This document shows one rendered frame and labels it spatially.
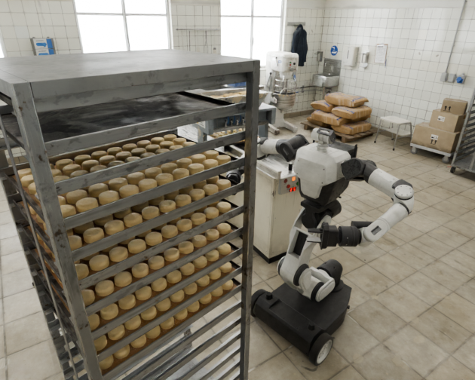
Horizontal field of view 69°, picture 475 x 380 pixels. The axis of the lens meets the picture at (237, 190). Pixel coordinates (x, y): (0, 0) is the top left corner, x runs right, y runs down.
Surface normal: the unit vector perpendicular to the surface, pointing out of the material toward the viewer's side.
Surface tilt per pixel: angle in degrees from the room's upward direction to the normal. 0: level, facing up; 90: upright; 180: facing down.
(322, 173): 90
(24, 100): 90
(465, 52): 90
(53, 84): 90
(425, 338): 0
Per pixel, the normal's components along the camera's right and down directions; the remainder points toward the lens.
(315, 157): -0.50, -0.42
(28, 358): 0.01, -0.90
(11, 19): 0.54, 0.38
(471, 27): -0.84, 0.23
